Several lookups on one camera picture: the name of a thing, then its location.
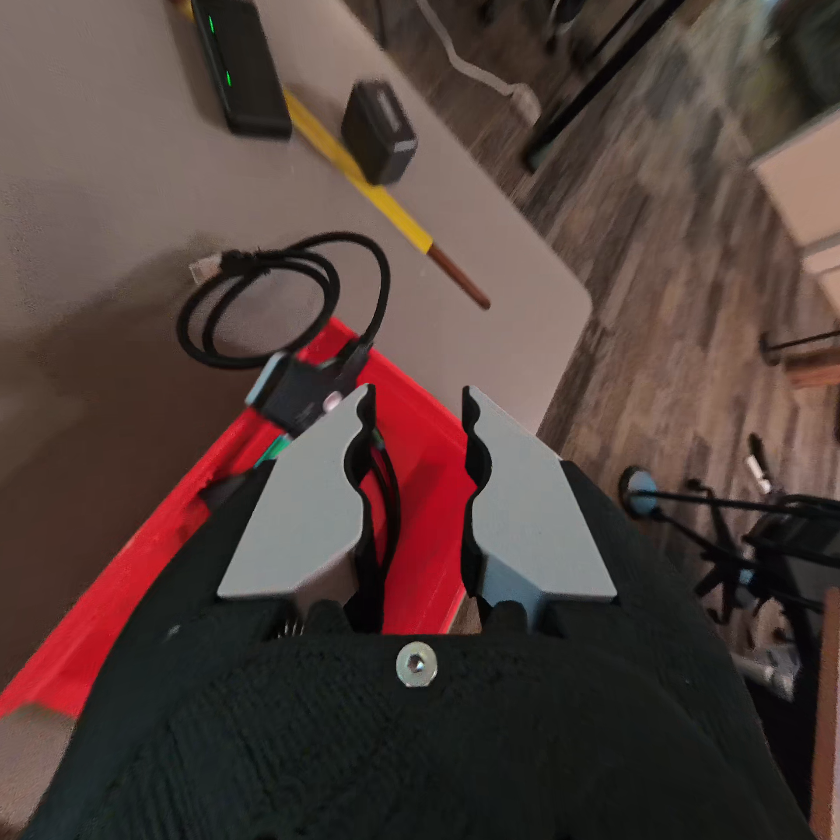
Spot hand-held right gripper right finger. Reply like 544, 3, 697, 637
461, 385, 620, 632

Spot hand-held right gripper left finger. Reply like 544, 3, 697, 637
215, 384, 378, 611

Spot black hdmi cable green plugs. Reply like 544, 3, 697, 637
252, 427, 403, 634

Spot silver adapter hub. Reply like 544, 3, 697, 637
246, 351, 368, 441

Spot red plastic bin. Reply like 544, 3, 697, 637
0, 318, 483, 723

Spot black ethernet cable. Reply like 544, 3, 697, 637
176, 231, 393, 395

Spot black tripod stand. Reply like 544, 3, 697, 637
617, 430, 840, 657

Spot yellow and brown tape strip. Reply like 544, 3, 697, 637
172, 0, 492, 311

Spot black cube box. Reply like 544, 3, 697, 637
341, 80, 419, 186

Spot white cabinet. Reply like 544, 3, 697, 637
751, 105, 840, 316

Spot black metal stand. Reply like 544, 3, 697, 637
524, 0, 690, 172

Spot black flat box green lights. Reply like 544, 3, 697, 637
193, 0, 293, 140

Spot white power strip cable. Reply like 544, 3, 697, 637
415, 0, 543, 124

